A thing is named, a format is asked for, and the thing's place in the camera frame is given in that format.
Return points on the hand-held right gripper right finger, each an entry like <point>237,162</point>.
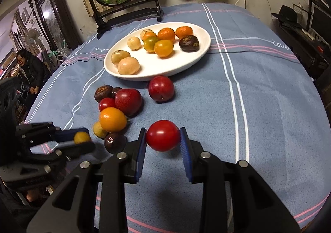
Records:
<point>186,155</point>

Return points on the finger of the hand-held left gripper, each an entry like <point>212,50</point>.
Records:
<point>68,133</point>
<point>80,148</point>

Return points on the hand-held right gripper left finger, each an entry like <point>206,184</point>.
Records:
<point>139,155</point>

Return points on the small yellow kumquat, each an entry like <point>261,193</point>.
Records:
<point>82,137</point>

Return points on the large tan passion fruit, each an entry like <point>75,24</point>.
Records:
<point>128,65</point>

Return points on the white round plate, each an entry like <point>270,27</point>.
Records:
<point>165,66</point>

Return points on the spotted tan passion fruit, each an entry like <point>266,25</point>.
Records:
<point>120,57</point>

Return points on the orange yellow persimmon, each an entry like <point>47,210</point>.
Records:
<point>163,48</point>

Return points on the green orange persimmon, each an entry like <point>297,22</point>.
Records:
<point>150,45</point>

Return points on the dark purple passion fruit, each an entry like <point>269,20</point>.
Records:
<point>189,43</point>

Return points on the round tan passion fruit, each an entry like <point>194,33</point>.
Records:
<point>143,33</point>
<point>135,43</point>

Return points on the small orange tangerine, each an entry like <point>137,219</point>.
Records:
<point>150,34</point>

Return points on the small yellow green fruit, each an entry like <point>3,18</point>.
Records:
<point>98,130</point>

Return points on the dark maroon fruit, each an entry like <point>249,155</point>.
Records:
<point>115,142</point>

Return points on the small red tomato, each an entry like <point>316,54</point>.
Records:
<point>106,104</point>

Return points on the dark brown mangosteen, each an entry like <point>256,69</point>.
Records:
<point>103,93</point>

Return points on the large red plum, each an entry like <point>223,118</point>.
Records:
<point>128,101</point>

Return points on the striped blue tablecloth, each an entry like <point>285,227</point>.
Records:
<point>232,119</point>

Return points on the small dark plum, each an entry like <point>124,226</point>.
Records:
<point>116,90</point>

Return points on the round red plum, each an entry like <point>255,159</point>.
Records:
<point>160,88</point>

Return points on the clear plastic bag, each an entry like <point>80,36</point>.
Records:
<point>62,51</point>

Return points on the standing fan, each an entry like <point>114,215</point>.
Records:
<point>33,37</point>

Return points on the dark framed mirror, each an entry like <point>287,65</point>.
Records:
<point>54,15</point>

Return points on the black desk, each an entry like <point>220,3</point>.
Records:
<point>302,46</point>

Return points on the black hat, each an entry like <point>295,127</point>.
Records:
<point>288,15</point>

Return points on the computer monitor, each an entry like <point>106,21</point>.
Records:
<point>320,22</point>

